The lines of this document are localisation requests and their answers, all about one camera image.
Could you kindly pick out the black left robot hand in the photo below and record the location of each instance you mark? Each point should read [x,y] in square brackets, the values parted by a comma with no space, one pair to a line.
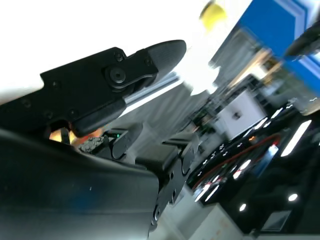
[305,42]

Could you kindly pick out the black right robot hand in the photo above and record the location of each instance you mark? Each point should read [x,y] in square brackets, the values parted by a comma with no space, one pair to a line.
[75,180]

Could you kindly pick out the blue white printed board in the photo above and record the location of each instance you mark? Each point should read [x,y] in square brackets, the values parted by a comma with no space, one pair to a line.
[270,30]

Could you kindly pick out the white box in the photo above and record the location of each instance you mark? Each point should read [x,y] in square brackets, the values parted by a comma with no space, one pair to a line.
[242,112]

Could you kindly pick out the yellow-green pear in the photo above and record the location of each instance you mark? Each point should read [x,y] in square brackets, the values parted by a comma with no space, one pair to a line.
[213,13]

